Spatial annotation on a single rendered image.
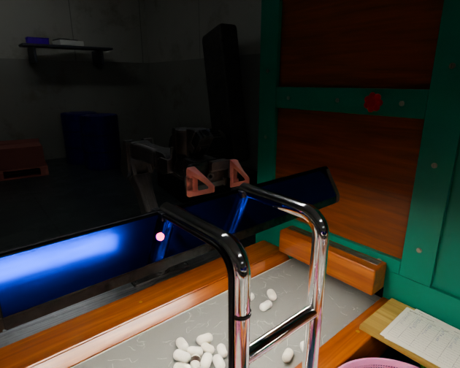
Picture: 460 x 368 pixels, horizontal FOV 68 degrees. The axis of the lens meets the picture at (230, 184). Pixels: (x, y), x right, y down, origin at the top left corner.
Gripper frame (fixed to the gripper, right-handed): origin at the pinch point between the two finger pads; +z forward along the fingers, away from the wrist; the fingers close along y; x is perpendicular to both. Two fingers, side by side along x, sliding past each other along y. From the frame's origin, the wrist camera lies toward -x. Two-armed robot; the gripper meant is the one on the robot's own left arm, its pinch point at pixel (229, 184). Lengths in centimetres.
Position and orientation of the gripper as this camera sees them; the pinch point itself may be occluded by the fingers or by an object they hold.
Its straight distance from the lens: 74.1
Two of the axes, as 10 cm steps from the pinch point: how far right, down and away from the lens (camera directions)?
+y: 7.9, -1.8, 5.9
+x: -0.1, 9.5, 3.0
